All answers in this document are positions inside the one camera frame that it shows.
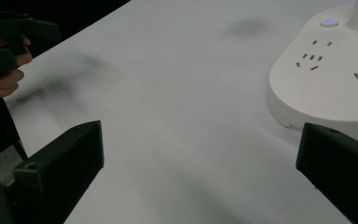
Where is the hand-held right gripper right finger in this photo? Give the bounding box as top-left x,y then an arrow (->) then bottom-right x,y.
295,122 -> 358,224

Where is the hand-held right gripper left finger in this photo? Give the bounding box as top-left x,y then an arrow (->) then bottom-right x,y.
12,120 -> 104,224

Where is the white power strip lamp base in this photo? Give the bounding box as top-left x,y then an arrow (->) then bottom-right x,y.
266,0 -> 358,143

